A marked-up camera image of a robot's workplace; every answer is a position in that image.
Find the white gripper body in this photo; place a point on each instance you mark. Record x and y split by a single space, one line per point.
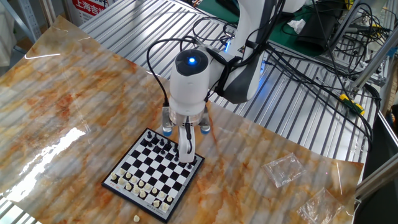
183 146

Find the white chess bishop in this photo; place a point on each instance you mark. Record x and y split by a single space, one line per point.
136 218
128 186

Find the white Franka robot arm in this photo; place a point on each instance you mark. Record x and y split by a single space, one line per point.
189 90

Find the black white folding chessboard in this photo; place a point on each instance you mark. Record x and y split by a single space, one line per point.
155 174

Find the black chess king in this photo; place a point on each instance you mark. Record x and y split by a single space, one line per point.
175 147

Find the black chess queen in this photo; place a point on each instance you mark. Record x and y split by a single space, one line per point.
168 145

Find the black chess rook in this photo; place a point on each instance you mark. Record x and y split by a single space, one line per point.
149 134
195 161

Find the black chess bishop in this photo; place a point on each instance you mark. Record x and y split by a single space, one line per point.
161 142

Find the black chess knight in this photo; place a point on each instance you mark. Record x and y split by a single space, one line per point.
155 138

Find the white chess king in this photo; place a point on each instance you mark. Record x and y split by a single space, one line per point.
142 193

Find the white chess rook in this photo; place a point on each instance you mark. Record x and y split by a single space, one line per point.
164 206
114 177

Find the white chess knight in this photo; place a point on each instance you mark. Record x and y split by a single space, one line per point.
121 181
156 203

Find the white chess queen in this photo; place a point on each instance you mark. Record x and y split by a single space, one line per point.
136 189

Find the clear plastic zip bag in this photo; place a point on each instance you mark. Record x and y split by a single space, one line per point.
320 207
283 169

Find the orange marble pattern sheet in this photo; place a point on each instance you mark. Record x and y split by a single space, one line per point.
77 102

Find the green cutting mat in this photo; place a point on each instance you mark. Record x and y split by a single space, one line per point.
290 45

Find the crumpled white tissue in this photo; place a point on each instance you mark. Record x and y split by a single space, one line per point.
297 25

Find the red white printed sign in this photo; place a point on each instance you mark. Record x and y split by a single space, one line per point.
90 7

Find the black pouch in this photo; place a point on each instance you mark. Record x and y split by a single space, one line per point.
317 31

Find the grey slanted metal bar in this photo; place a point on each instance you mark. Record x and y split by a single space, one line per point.
345 26

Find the black panel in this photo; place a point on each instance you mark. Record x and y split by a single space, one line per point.
385 140

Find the grey perforated shelf upright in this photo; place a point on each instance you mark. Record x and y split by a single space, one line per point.
28 14

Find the white plastic cover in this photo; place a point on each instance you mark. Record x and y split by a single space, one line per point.
6 37

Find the silver wrist camera blue caps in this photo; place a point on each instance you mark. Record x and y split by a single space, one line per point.
167 119

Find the aluminium frame bar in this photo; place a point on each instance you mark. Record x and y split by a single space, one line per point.
379 179

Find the thick aluminium frame post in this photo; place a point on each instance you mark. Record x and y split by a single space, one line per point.
373 60

